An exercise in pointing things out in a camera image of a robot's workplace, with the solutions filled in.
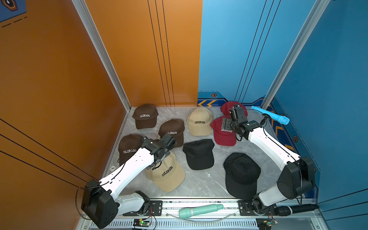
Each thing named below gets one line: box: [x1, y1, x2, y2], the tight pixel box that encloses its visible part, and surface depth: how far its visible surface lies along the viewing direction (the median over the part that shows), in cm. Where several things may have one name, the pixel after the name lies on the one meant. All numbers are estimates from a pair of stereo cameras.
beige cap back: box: [187, 107, 214, 137], surface depth 107 cm
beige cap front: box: [145, 150, 186, 193], surface depth 83 cm
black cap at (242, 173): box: [223, 152, 262, 201], surface depth 82 cm
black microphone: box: [274, 204, 320, 217], surface depth 72 cm
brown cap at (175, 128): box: [158, 118, 185, 148], surface depth 101 cm
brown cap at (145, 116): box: [131, 103, 159, 130], surface depth 111 cm
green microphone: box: [178, 203, 225, 219], surface depth 72 cm
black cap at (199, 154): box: [182, 138, 215, 171], surface depth 92 cm
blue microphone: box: [251, 105, 291, 126], surface depth 84 cm
